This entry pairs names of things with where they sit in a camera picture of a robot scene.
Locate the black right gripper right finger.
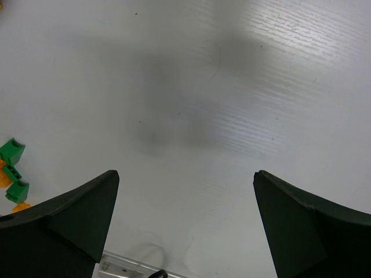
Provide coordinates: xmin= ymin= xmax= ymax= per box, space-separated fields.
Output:
xmin=253 ymin=170 xmax=370 ymax=277

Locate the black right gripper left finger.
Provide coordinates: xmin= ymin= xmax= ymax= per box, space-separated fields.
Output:
xmin=1 ymin=170 xmax=119 ymax=277

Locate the dark green lego brick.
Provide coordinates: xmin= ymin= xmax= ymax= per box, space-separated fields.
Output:
xmin=5 ymin=180 xmax=30 ymax=204

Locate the dark green sloped lego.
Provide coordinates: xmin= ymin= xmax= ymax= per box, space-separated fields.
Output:
xmin=0 ymin=138 xmax=26 ymax=166

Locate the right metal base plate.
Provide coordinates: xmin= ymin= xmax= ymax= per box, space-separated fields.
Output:
xmin=93 ymin=251 xmax=170 ymax=278

